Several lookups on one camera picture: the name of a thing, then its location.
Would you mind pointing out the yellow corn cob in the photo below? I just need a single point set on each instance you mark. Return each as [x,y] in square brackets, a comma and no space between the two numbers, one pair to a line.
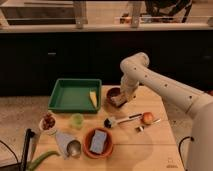
[93,98]

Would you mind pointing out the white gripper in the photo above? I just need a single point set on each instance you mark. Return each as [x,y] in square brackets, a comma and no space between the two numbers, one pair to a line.
[118,98]

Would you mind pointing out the small green cup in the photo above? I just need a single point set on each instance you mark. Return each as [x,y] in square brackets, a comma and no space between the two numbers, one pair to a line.
[77,121]

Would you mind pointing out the black stand post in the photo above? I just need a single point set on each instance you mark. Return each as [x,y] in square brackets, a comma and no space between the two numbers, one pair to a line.
[28,136]

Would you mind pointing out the silver metal cup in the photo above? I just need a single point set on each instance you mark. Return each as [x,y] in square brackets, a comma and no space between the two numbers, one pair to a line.
[74,148]

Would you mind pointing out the grey cloth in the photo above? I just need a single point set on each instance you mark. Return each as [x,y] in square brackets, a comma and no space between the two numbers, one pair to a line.
[63,140]

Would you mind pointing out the orange bowl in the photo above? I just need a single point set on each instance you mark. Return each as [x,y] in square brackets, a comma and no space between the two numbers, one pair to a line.
[87,142]

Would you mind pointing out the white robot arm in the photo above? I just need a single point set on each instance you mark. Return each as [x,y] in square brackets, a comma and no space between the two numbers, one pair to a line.
[194,102]

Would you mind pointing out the dark purple bowl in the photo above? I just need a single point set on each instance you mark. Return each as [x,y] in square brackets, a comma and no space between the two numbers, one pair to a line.
[108,97]

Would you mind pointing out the white bowl with food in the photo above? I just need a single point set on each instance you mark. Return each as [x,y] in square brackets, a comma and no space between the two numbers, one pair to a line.
[47,124]

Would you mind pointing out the green vegetable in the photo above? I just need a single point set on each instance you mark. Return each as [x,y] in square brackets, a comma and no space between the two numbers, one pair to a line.
[33,165]

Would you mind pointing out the blue sponge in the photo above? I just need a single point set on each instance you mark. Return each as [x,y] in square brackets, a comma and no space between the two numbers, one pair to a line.
[98,141]

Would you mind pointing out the red yellow apple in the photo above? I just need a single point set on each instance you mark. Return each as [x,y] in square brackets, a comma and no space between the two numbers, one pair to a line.
[147,118]

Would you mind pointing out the black and white brush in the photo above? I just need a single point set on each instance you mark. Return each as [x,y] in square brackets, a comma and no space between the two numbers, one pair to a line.
[113,121]

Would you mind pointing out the small black white eraser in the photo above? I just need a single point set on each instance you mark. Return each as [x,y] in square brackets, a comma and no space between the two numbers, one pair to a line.
[139,129]

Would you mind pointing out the green plastic tray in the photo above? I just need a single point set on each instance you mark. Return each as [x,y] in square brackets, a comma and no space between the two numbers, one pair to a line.
[72,96]

